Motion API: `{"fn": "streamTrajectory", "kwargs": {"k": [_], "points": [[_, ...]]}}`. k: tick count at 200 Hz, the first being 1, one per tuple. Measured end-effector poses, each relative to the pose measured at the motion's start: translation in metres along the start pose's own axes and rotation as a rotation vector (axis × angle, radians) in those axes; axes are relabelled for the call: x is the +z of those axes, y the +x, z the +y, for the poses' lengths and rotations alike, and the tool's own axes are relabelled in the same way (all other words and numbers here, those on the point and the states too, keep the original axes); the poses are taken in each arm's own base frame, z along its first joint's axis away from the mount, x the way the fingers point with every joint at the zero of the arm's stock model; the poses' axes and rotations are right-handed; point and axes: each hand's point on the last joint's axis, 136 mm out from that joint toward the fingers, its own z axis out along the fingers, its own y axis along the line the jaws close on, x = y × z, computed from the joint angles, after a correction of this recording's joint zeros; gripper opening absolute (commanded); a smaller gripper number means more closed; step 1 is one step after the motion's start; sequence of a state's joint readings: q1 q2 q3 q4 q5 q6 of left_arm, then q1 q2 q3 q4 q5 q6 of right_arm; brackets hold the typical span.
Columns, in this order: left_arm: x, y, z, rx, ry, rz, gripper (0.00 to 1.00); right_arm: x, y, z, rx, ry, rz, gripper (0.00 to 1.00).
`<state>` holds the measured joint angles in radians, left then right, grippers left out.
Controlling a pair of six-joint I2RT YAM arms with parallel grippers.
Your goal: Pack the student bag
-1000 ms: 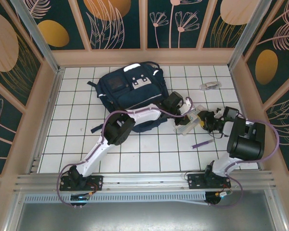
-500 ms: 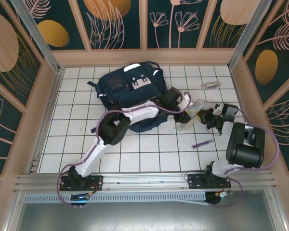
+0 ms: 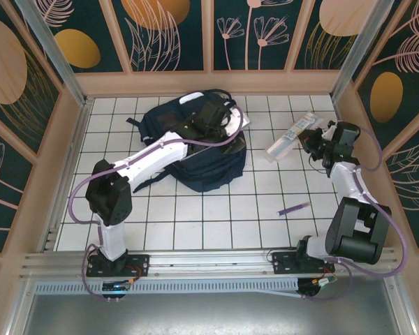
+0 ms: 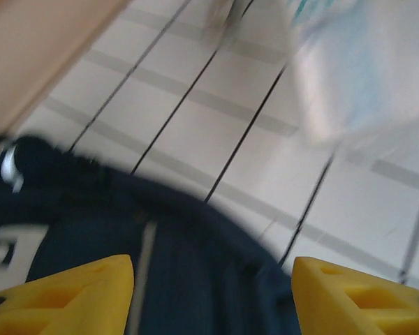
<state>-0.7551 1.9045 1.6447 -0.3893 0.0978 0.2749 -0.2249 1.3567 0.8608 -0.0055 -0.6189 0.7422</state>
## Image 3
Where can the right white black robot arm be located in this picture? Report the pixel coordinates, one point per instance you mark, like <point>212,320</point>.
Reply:
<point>356,230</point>

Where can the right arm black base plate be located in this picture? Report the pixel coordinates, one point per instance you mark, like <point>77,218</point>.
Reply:
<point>283,261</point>

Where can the long clear plastic package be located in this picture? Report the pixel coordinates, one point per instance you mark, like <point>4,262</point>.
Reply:
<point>283,146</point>

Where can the aluminium frame post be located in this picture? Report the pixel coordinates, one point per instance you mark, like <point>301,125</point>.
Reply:
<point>54,52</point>
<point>359,52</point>

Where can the grey metal panel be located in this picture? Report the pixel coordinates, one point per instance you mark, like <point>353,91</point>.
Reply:
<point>209,317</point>

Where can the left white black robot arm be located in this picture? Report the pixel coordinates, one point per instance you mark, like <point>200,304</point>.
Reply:
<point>153,158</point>

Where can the long aluminium mounting rail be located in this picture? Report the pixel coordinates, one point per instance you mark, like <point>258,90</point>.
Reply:
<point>209,260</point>

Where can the navy blue backpack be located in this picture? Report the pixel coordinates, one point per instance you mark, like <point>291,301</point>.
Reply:
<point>209,171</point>

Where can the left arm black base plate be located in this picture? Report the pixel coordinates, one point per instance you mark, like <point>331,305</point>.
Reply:
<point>139,265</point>

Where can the aluminium side rail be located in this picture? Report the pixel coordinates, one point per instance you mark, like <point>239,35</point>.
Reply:
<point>73,139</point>
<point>339,108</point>

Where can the purple pen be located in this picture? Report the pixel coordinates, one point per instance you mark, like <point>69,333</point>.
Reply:
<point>293,208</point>

